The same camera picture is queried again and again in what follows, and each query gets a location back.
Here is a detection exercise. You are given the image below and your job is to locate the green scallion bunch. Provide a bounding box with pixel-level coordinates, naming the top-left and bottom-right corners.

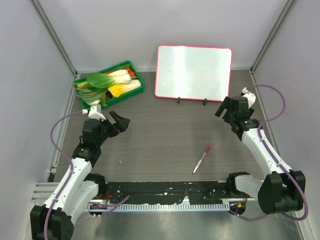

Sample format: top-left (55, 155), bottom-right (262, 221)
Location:
top-left (75, 88), bottom-right (107, 106)

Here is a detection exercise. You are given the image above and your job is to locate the green bok choy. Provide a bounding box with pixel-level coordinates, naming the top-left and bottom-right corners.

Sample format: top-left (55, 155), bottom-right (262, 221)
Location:
top-left (86, 69), bottom-right (132, 90)

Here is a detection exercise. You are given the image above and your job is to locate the purple capped marker pen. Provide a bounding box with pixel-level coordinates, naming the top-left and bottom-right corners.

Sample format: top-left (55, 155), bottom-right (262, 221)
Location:
top-left (192, 146), bottom-right (211, 174)

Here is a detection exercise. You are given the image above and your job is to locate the pink framed whiteboard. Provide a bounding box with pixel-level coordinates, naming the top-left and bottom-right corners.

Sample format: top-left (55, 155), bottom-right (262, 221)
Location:
top-left (154, 45), bottom-right (233, 102)

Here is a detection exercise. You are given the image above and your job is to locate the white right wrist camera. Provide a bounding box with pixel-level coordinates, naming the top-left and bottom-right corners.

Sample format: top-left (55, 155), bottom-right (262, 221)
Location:
top-left (240, 87), bottom-right (256, 109)

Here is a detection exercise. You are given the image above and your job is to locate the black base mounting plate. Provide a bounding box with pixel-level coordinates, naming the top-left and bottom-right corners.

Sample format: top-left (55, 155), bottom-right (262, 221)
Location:
top-left (98, 181), bottom-right (245, 205)

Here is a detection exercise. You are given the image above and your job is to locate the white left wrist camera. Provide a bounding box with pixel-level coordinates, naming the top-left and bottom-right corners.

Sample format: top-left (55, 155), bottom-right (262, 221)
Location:
top-left (88, 104), bottom-right (106, 121)

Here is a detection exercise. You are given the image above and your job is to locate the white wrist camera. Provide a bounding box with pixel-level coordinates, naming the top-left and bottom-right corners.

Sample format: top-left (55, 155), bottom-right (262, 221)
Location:
top-left (88, 104), bottom-right (106, 121)
top-left (240, 87), bottom-right (256, 109)

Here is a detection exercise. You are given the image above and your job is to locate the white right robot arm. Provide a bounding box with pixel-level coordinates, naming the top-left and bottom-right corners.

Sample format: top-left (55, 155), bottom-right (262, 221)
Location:
top-left (215, 96), bottom-right (306, 215)

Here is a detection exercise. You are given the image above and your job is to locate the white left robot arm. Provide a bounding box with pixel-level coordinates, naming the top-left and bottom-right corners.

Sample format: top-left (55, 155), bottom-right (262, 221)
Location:
top-left (30, 105), bottom-right (131, 240)

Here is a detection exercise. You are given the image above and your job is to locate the yellow white napa cabbage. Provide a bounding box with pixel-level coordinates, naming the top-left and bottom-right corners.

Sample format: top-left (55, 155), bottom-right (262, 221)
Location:
top-left (107, 79), bottom-right (142, 98)

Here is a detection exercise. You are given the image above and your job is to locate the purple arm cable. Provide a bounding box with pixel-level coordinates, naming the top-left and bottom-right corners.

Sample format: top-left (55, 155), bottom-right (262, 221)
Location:
top-left (43, 109), bottom-right (90, 240)
top-left (246, 84), bottom-right (308, 221)

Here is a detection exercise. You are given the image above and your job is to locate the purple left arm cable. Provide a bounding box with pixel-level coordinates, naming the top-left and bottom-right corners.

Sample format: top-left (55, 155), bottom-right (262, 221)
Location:
top-left (43, 109), bottom-right (90, 240)

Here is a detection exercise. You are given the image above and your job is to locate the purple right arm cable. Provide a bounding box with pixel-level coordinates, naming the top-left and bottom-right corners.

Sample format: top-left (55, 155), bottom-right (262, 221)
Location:
top-left (246, 84), bottom-right (308, 221)

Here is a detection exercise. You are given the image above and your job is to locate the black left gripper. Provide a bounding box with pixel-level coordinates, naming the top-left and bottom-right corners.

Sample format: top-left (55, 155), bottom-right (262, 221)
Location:
top-left (95, 111), bottom-right (129, 146)

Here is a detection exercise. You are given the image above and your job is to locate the white slotted cable duct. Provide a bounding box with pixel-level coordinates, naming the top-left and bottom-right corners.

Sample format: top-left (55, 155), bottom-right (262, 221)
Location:
top-left (87, 202), bottom-right (231, 213)

